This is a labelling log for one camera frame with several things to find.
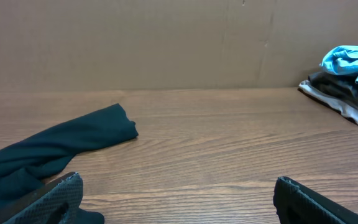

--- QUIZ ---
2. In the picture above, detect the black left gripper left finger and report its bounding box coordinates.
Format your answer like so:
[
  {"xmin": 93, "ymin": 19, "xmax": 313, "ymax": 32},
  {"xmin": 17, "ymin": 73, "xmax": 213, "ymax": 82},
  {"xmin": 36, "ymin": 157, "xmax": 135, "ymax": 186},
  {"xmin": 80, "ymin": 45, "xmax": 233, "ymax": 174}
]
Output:
[{"xmin": 2, "ymin": 172, "xmax": 83, "ymax": 224}]

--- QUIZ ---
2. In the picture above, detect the cardboard back wall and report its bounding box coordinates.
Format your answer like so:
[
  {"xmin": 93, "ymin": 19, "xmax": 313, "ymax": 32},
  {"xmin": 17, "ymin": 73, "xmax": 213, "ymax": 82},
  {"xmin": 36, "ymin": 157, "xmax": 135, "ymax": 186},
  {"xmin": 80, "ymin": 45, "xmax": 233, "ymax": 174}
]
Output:
[{"xmin": 0, "ymin": 0, "xmax": 358, "ymax": 92}]

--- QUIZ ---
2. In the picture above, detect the black folded garment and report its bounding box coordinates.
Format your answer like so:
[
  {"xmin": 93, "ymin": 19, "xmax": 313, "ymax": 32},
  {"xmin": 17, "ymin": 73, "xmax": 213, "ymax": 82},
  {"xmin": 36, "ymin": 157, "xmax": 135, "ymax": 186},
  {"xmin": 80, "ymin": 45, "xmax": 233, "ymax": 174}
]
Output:
[{"xmin": 308, "ymin": 72, "xmax": 358, "ymax": 109}]

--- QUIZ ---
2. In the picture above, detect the beige folded garment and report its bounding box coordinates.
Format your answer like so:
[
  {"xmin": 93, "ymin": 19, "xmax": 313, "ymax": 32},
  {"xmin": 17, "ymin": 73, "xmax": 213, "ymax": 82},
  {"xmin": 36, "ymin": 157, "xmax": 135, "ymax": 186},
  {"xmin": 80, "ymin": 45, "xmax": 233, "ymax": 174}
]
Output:
[{"xmin": 298, "ymin": 80, "xmax": 358, "ymax": 125}]

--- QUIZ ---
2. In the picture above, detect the black t-shirt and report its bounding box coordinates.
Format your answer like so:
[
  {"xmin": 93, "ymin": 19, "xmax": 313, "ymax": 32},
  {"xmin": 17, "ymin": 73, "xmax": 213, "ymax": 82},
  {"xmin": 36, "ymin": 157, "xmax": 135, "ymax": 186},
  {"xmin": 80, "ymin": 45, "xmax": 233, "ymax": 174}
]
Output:
[{"xmin": 0, "ymin": 104, "xmax": 138, "ymax": 209}]

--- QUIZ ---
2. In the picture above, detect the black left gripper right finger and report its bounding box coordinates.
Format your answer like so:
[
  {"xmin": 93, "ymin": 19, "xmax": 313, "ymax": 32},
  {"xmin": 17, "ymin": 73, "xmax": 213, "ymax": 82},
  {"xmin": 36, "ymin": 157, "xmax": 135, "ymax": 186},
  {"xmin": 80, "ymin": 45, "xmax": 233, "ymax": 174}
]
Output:
[{"xmin": 273, "ymin": 176, "xmax": 358, "ymax": 224}]

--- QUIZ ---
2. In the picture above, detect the light blue printed t-shirt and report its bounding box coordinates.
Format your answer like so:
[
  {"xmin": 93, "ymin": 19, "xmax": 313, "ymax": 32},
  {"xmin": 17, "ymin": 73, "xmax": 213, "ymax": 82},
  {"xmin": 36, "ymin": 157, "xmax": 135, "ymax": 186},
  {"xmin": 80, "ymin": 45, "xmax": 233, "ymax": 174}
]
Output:
[{"xmin": 320, "ymin": 45, "xmax": 358, "ymax": 83}]

